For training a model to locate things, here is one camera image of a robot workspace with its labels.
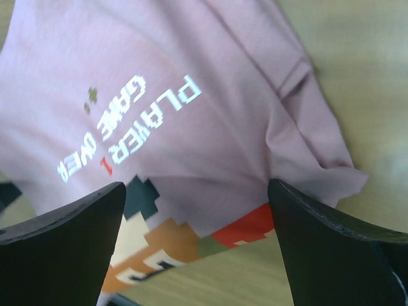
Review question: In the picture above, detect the pink printed t shirt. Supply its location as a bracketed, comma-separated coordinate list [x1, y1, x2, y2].
[1, 1, 367, 305]

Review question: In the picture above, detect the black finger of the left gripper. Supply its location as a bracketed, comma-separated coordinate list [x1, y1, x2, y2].
[0, 182, 22, 213]

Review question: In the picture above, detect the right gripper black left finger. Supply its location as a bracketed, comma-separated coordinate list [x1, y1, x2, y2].
[1, 182, 126, 305]

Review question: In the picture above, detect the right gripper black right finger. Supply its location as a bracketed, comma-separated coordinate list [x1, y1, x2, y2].
[268, 179, 407, 305]

